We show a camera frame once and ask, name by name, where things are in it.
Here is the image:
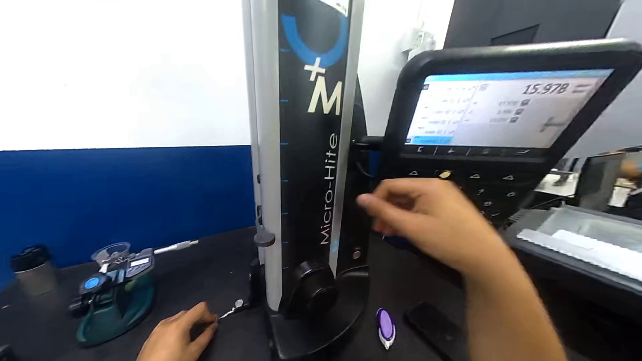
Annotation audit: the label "person's left hand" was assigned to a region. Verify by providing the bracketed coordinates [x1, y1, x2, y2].
[137, 302, 219, 361]

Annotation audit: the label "person's right hand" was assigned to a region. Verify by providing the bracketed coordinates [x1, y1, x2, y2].
[356, 178, 490, 276]

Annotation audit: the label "person's right forearm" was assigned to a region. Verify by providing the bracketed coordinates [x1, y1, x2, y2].
[464, 228, 568, 361]

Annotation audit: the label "digital micrometer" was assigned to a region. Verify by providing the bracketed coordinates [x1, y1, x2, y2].
[69, 240, 199, 319]

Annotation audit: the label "black silver height gauge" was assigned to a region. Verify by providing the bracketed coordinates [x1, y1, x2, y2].
[242, 0, 372, 360]

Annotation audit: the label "purple white correction tape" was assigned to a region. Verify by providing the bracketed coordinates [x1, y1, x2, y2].
[377, 308, 397, 351]

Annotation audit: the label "clear plastic cup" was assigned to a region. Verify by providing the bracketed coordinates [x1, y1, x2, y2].
[91, 242, 132, 269]

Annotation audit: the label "black smartphone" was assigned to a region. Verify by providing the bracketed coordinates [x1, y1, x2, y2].
[404, 301, 463, 361]

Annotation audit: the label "black display control panel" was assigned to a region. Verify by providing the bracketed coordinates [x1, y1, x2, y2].
[373, 38, 642, 291]

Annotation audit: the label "white desk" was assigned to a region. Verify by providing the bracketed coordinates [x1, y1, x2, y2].
[536, 170, 580, 198]

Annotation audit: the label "grey bottle with black lid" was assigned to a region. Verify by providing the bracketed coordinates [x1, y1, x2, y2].
[10, 245, 59, 296]

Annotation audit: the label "dark grey cabinet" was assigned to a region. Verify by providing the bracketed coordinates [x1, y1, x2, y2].
[443, 0, 624, 51]

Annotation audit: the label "white paper strips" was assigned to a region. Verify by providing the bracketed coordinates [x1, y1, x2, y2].
[517, 229, 642, 281]

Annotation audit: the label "black computer monitor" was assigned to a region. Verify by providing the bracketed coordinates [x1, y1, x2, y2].
[575, 152, 625, 211]

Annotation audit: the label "grey tray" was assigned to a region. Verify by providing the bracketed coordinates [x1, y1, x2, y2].
[503, 205, 642, 296]

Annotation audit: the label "white wall fixture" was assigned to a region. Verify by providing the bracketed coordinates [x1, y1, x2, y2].
[401, 20, 437, 63]

